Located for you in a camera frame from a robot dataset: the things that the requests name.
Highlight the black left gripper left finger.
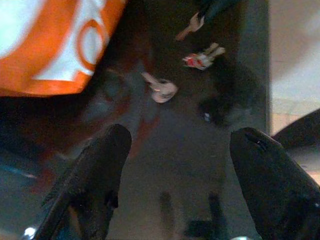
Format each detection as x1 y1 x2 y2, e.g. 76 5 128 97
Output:
37 123 132 240

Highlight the orange and white bag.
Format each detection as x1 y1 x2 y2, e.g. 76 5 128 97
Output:
0 0 129 98

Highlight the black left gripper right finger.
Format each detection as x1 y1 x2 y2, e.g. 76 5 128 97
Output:
229 127 320 240

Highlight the tan spoon-shaped object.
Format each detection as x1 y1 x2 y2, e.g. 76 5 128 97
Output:
174 11 206 42

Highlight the red and white small packet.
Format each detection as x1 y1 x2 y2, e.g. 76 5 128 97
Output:
182 42 226 71

